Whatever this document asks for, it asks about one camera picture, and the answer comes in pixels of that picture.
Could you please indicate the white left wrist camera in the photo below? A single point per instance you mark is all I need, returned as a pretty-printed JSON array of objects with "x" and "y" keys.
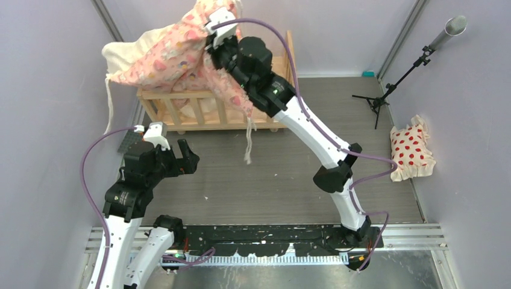
[{"x": 156, "y": 134}]

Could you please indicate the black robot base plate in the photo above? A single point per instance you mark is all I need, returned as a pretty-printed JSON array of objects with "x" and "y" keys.
[{"x": 273, "y": 240}]

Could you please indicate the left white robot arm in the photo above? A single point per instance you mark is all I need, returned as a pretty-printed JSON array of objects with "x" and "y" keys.
[{"x": 146, "y": 165}]

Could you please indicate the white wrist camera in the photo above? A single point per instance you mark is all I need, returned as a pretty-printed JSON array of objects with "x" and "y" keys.
[
  {"x": 217, "y": 27},
  {"x": 156, "y": 134}
]

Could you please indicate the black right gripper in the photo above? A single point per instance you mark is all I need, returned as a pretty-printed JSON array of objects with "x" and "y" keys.
[{"x": 214, "y": 52}]

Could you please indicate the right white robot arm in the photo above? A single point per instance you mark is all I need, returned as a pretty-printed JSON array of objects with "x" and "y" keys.
[{"x": 249, "y": 62}]

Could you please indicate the microphone on black stand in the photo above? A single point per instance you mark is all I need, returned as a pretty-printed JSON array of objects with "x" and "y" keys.
[{"x": 453, "y": 27}]

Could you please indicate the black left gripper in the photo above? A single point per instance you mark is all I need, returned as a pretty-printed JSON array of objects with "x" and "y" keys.
[{"x": 186, "y": 164}]

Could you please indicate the small teal block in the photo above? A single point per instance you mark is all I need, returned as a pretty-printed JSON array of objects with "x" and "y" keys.
[{"x": 368, "y": 74}]

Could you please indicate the wooden slatted pet bed frame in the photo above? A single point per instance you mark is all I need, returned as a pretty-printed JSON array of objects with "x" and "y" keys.
[{"x": 202, "y": 111}]

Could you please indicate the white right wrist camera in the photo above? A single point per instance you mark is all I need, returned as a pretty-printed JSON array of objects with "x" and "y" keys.
[{"x": 217, "y": 27}]

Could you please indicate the white strawberry print pillow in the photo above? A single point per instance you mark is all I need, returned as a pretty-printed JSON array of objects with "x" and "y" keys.
[{"x": 409, "y": 150}]

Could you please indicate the pink unicorn print cushion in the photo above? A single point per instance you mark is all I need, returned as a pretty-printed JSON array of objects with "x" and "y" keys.
[{"x": 174, "y": 59}]

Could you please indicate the grey building block plate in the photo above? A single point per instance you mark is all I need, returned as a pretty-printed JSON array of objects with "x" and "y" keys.
[{"x": 129, "y": 139}]

